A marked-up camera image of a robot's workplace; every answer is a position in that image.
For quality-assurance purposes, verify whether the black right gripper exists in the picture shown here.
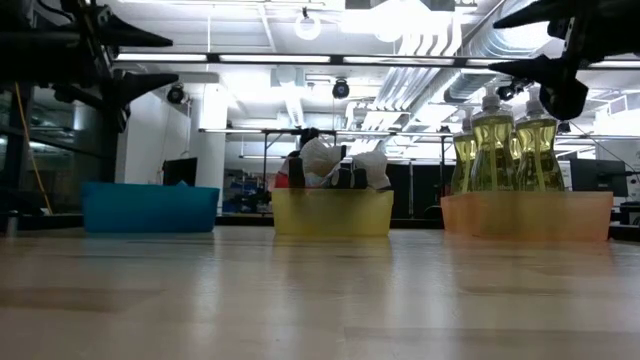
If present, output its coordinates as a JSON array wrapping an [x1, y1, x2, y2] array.
[[488, 0, 640, 87]]

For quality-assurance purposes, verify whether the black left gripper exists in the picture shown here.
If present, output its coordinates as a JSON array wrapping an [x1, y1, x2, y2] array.
[[0, 0, 180, 134]]

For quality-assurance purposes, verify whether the blue plastic bin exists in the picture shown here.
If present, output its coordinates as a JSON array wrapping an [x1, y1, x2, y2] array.
[[82, 180, 221, 235]]

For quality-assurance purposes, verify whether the black handle white head brush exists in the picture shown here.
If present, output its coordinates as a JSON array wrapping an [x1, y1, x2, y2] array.
[[349, 168, 370, 190], [352, 149, 392, 192]]

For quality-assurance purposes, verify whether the black ceiling spotlight cluster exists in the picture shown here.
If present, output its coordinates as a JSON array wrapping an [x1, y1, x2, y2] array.
[[496, 77, 534, 104]]

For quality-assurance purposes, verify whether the black computer monitor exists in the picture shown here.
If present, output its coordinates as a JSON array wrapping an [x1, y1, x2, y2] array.
[[569, 158, 630, 198], [161, 156, 199, 188]]

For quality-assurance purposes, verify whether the black rig light bar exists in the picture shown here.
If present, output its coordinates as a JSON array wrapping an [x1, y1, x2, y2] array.
[[113, 51, 640, 70]]

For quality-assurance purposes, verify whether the round white ceiling lamp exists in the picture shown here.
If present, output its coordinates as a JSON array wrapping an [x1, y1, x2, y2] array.
[[293, 10, 322, 42]]

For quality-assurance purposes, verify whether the orange plastic bin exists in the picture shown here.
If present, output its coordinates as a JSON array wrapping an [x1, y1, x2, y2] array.
[[439, 191, 615, 243]]

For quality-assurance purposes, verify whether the black chair backrest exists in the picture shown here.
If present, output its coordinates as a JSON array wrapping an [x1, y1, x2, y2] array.
[[287, 156, 307, 190]]

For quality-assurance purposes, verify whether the yellow plastic bin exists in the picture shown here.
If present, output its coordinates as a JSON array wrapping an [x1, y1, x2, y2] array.
[[271, 188, 395, 238]]

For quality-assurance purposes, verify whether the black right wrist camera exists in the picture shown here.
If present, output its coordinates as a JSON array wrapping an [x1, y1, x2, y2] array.
[[538, 77, 590, 122]]

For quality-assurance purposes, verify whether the black background workstation frame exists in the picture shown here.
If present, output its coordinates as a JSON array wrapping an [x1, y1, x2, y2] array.
[[198, 127, 474, 191]]

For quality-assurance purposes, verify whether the yellow hanging cable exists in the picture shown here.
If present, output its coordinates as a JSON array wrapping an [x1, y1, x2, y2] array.
[[13, 82, 55, 216]]

